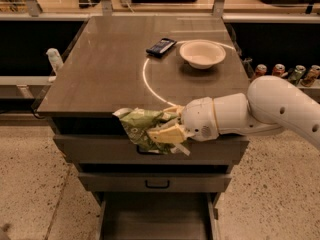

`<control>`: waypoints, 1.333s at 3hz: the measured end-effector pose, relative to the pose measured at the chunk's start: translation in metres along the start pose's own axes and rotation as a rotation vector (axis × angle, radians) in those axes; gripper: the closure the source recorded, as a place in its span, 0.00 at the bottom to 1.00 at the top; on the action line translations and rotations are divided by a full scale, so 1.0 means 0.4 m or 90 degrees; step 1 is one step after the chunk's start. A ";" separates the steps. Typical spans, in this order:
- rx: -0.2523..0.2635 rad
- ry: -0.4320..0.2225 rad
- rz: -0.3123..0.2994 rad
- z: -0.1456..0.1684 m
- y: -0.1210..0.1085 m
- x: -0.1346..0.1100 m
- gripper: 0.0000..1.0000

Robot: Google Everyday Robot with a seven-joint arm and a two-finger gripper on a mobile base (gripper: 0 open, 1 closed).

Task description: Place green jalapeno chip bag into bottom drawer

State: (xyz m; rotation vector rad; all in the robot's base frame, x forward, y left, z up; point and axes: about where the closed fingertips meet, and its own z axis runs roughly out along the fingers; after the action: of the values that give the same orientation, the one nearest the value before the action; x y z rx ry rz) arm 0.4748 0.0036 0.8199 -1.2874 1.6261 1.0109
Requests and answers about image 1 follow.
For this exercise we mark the grey drawer cabinet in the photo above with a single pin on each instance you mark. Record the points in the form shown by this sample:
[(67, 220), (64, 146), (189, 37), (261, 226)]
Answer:
[(109, 69)]

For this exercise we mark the bottom open grey drawer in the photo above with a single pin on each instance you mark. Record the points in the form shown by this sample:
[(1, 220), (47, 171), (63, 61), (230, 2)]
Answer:
[(157, 216)]

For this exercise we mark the white ceramic bowl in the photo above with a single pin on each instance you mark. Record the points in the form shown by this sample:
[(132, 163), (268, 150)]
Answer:
[(202, 54)]

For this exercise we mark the red soda can left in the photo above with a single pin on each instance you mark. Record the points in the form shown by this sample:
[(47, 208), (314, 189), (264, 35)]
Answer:
[(260, 70)]

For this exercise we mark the brown soda can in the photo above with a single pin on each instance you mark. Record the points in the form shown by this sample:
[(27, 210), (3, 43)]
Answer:
[(311, 76)]

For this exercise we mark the red soda can right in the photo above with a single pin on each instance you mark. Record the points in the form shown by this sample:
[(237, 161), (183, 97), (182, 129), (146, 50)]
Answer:
[(279, 70)]

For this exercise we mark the green jalapeno chip bag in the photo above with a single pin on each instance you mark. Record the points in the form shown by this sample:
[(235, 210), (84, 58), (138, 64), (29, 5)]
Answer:
[(136, 122)]

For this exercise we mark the green soda can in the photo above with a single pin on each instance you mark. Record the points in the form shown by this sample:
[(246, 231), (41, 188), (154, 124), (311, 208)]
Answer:
[(296, 74)]

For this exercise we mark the top grey drawer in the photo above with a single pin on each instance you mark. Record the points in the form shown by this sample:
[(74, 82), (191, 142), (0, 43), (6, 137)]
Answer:
[(90, 149)]

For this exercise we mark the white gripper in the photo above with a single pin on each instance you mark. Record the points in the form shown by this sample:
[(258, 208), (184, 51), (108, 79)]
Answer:
[(199, 119)]

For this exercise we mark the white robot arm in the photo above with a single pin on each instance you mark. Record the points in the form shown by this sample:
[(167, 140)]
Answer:
[(270, 105)]

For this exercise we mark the red soda can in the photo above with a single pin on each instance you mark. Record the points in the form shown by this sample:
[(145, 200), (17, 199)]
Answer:
[(260, 70), (279, 70)]

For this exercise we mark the middle grey drawer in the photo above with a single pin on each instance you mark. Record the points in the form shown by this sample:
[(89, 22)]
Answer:
[(178, 183)]

